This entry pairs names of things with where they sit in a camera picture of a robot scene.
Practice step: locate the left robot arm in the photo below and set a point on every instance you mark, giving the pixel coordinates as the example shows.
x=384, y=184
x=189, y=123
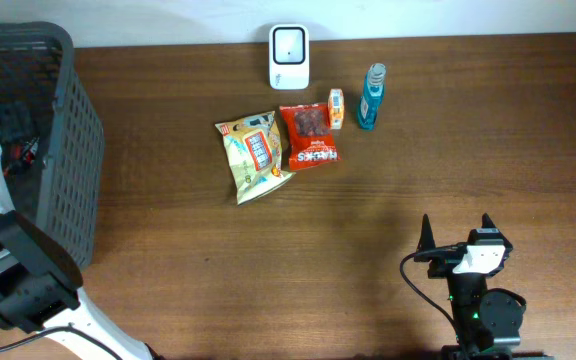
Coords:
x=42, y=294

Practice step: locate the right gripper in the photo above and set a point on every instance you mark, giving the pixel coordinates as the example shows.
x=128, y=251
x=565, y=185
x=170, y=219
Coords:
x=444, y=253

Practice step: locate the blue mouthwash bottle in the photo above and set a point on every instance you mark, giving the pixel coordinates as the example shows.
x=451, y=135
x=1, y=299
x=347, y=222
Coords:
x=372, y=96

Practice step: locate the red candy bag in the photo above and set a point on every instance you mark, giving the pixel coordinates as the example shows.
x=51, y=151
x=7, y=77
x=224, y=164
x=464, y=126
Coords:
x=310, y=136

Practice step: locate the white barcode scanner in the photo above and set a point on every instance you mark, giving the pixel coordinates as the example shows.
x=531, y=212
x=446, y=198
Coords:
x=289, y=57

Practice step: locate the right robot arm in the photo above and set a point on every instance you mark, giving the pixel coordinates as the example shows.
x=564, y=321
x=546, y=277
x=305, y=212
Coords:
x=486, y=321

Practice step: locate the yellow snack bag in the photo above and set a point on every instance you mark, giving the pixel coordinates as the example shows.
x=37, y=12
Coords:
x=254, y=152

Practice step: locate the black red snack packet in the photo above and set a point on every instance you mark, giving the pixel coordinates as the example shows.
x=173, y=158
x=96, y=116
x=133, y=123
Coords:
x=22, y=157

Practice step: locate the small orange box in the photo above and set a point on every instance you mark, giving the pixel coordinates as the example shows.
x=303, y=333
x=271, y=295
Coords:
x=336, y=109

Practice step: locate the grey plastic mesh basket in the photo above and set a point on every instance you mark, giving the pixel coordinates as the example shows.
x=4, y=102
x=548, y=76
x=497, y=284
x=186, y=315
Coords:
x=44, y=105

